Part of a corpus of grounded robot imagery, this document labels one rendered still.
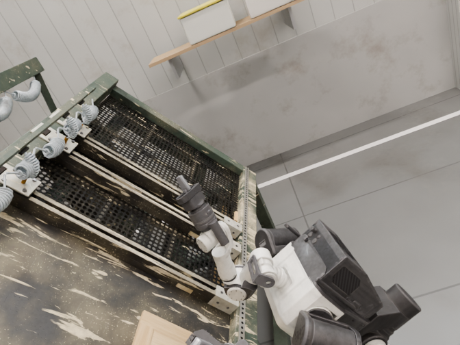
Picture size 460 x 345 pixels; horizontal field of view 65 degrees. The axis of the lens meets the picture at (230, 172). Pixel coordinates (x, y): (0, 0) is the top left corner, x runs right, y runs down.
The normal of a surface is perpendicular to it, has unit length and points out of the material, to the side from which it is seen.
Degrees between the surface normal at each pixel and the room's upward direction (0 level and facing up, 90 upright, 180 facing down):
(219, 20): 90
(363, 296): 90
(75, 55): 90
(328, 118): 90
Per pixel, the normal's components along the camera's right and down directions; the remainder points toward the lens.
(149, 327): 0.56, -0.70
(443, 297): -0.37, -0.81
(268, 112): 0.04, 0.47
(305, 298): -0.41, -0.16
